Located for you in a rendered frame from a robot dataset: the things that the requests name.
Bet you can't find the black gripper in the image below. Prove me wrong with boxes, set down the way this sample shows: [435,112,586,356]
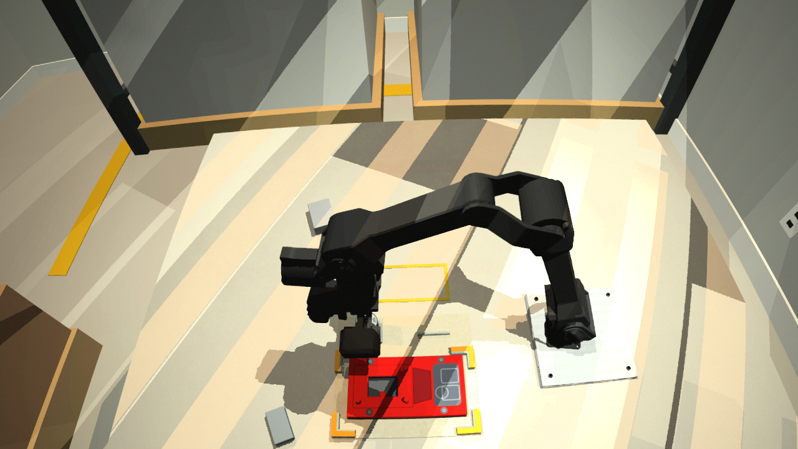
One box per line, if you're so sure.
[337,274,382,359]

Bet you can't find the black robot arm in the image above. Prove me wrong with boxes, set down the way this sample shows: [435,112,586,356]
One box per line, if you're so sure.
[280,171,597,350]

